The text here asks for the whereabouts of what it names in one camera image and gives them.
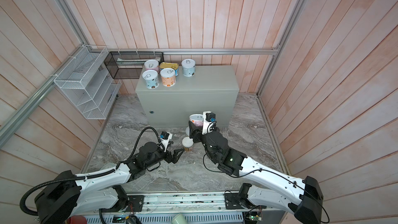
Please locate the white wire mesh shelf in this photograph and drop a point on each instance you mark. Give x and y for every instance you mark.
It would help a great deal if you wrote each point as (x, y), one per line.
(87, 83)

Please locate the teal label can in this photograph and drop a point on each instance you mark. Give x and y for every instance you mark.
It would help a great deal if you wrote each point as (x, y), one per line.
(151, 78)

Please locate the aluminium left rail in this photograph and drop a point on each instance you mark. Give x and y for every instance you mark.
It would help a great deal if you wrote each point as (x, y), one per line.
(16, 120)

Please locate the grey metal cabinet counter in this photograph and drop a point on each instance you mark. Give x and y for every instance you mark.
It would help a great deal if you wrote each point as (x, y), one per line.
(212, 88)

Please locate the aluminium right post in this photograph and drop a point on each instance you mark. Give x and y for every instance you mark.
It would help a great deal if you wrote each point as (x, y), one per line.
(282, 26)

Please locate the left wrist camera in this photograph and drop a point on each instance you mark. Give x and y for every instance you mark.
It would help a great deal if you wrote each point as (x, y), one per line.
(165, 140)

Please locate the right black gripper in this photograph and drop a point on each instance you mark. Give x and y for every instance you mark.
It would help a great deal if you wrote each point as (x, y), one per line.
(196, 131)

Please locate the red label can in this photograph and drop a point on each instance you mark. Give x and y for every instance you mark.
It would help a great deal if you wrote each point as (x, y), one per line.
(197, 119)

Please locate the orange label pull-tab can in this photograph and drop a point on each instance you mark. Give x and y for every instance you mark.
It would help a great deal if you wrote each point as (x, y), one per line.
(168, 77)

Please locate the pink label can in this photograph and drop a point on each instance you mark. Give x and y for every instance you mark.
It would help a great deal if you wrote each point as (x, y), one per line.
(152, 65)

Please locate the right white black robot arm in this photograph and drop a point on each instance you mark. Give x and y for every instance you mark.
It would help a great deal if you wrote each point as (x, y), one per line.
(244, 166)

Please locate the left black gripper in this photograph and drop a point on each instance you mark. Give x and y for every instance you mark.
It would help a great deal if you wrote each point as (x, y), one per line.
(175, 158)

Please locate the black mesh wall basket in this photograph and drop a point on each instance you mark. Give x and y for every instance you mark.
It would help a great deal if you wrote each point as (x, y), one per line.
(129, 64)

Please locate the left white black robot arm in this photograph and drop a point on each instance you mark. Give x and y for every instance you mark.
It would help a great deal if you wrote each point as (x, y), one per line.
(70, 194)

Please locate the aluminium back rail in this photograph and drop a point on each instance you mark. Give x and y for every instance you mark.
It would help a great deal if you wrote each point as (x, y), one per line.
(202, 51)

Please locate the small orange can white lid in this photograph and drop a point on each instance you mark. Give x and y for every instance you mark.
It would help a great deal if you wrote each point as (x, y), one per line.
(187, 144)

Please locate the blue label can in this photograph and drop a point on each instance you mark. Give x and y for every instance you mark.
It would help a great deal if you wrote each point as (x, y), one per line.
(188, 67)

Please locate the red cup with tools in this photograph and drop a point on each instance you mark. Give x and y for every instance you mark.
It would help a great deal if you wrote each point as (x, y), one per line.
(76, 220)

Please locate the gold rectangular tin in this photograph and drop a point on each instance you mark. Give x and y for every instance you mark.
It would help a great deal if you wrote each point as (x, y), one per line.
(174, 66)

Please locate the aluminium rail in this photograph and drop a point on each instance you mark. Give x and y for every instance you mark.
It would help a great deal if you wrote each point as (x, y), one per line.
(202, 51)
(192, 202)
(16, 120)

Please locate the aluminium front rail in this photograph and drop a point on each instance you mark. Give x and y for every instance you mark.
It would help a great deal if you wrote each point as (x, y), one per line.
(192, 202)

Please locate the white cup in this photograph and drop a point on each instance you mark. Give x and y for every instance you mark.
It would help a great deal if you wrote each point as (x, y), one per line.
(179, 219)

